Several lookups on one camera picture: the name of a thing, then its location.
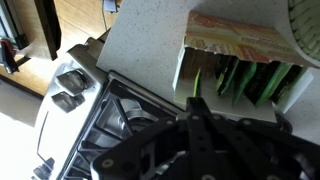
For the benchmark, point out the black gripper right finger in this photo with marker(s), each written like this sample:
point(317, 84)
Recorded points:
point(260, 146)

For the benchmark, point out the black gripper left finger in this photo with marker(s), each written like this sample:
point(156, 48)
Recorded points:
point(150, 146)

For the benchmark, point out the black cast iron grate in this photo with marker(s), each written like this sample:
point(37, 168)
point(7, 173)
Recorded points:
point(116, 110)

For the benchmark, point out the black red clamp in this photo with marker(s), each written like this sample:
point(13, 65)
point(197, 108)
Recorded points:
point(8, 55)

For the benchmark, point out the grey power adapter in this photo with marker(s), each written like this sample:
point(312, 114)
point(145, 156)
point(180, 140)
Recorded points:
point(110, 5)

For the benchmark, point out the silver stove knob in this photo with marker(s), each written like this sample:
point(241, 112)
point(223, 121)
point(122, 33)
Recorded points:
point(66, 100)
point(71, 81)

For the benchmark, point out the stainless steel gas stove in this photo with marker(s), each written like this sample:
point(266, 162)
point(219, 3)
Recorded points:
point(63, 126)

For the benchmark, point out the orange cardboard box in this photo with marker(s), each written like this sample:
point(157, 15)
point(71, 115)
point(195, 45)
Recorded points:
point(233, 36)

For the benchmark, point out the large green glass cake stand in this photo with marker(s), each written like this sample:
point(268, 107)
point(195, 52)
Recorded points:
point(306, 23)

